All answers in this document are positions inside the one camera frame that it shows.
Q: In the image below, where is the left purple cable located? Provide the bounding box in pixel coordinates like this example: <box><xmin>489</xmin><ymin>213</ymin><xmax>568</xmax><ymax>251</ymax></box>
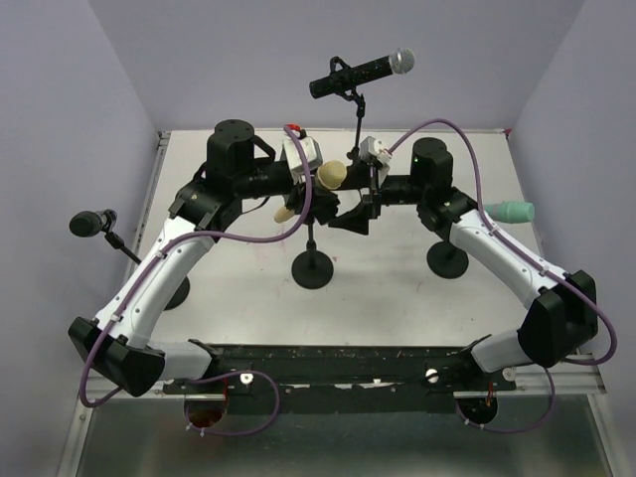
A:
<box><xmin>79</xmin><ymin>123</ymin><xmax>319</xmax><ymax>438</ymax></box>

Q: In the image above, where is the round base microphone stand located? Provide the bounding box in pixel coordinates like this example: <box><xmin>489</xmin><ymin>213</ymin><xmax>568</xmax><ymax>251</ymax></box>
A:
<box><xmin>291</xmin><ymin>220</ymin><xmax>334</xmax><ymax>290</ymax></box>

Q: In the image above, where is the teal microphone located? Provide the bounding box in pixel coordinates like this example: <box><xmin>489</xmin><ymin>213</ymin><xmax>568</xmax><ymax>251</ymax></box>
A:
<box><xmin>484</xmin><ymin>201</ymin><xmax>535</xmax><ymax>224</ymax></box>

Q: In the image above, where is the purple cable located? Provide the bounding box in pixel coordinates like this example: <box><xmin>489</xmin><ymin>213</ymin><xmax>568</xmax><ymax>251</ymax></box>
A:
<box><xmin>79</xmin><ymin>123</ymin><xmax>319</xmax><ymax>438</ymax></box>
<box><xmin>370</xmin><ymin>117</ymin><xmax>622</xmax><ymax>433</ymax></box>

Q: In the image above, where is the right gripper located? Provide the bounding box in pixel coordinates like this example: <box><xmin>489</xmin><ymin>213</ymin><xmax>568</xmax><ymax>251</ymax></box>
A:
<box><xmin>328</xmin><ymin>155</ymin><xmax>427</xmax><ymax>236</ymax></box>

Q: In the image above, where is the gold microphone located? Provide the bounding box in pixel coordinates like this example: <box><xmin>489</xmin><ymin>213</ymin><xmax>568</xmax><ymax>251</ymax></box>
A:
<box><xmin>273</xmin><ymin>160</ymin><xmax>347</xmax><ymax>225</ymax></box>

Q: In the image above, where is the left edge microphone stand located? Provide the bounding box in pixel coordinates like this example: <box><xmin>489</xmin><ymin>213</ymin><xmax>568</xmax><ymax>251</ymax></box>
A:
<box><xmin>107</xmin><ymin>217</ymin><xmax>194</xmax><ymax>321</ymax></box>

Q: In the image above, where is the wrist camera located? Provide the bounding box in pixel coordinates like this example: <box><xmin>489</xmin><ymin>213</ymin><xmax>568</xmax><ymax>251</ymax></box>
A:
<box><xmin>280</xmin><ymin>133</ymin><xmax>322</xmax><ymax>185</ymax></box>
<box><xmin>360</xmin><ymin>136</ymin><xmax>393</xmax><ymax>175</ymax></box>

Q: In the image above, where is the black glitter microphone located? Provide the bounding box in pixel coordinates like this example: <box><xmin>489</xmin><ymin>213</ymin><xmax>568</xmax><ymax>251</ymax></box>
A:
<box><xmin>309</xmin><ymin>49</ymin><xmax>415</xmax><ymax>101</ymax></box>

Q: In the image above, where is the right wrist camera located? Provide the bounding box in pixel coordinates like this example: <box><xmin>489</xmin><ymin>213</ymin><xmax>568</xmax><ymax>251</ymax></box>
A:
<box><xmin>360</xmin><ymin>136</ymin><xmax>393</xmax><ymax>175</ymax></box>

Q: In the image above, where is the black tripod microphone stand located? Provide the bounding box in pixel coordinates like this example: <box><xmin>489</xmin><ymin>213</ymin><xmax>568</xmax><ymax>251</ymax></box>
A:
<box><xmin>327</xmin><ymin>57</ymin><xmax>372</xmax><ymax>165</ymax></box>

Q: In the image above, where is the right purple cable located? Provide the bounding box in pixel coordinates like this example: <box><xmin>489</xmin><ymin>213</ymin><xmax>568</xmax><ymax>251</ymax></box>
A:
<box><xmin>370</xmin><ymin>117</ymin><xmax>622</xmax><ymax>433</ymax></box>

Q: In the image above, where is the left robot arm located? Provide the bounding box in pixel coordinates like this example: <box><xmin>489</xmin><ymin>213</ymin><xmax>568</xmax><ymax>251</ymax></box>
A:
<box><xmin>69</xmin><ymin>119</ymin><xmax>347</xmax><ymax>405</ymax></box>

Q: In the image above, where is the right round base stand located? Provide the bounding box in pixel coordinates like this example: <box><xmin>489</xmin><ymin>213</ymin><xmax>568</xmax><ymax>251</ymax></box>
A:
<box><xmin>426</xmin><ymin>241</ymin><xmax>469</xmax><ymax>279</ymax></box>

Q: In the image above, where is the black mounting rail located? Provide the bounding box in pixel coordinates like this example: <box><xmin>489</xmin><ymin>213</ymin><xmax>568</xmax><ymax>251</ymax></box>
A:
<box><xmin>163</xmin><ymin>345</ymin><xmax>516</xmax><ymax>415</ymax></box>

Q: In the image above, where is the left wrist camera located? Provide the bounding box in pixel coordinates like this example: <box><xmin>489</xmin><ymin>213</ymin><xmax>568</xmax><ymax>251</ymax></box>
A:
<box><xmin>280</xmin><ymin>133</ymin><xmax>322</xmax><ymax>185</ymax></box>

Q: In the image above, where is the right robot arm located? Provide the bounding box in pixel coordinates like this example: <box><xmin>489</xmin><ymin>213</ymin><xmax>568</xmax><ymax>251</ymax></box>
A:
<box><xmin>329</xmin><ymin>137</ymin><xmax>598</xmax><ymax>390</ymax></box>

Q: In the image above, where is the small black microphone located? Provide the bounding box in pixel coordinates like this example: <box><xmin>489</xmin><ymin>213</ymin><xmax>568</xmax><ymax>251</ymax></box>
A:
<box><xmin>69</xmin><ymin>209</ymin><xmax>117</xmax><ymax>238</ymax></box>

